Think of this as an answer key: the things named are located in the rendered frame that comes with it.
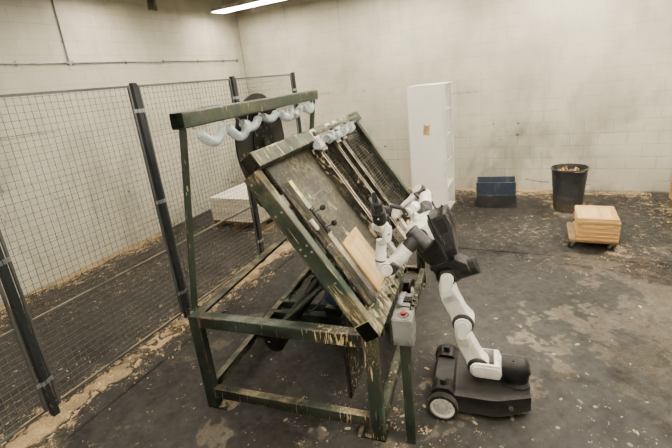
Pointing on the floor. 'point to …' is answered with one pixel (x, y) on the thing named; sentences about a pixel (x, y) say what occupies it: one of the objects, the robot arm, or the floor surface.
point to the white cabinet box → (432, 140)
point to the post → (408, 394)
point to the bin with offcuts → (568, 185)
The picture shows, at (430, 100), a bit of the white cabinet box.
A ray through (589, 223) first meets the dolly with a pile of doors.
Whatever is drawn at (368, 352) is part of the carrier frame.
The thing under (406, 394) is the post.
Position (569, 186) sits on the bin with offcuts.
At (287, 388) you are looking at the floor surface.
